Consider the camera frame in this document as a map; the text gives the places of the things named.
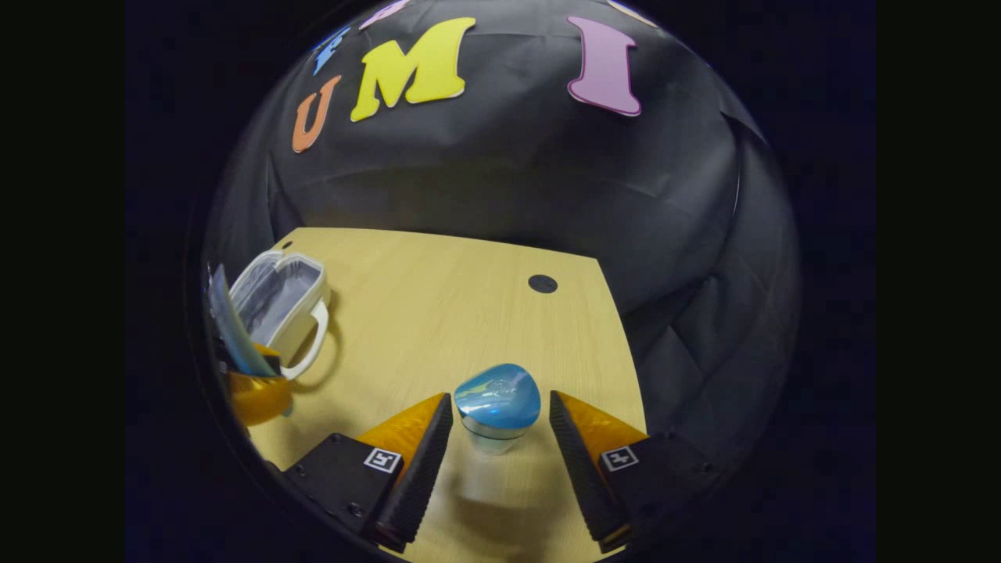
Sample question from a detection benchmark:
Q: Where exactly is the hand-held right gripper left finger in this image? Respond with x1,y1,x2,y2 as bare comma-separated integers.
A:
282,393,454,554

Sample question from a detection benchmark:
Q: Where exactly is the white suitcase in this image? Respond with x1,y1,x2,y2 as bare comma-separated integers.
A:
228,249,332,382

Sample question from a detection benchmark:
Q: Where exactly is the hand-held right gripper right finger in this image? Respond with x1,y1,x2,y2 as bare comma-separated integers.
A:
549,390,716,554

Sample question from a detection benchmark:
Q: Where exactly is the light blue tube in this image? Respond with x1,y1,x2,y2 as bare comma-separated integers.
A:
207,264,276,378

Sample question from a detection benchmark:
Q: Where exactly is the blue capped clear bottle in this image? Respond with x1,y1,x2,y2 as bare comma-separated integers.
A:
454,363,542,456

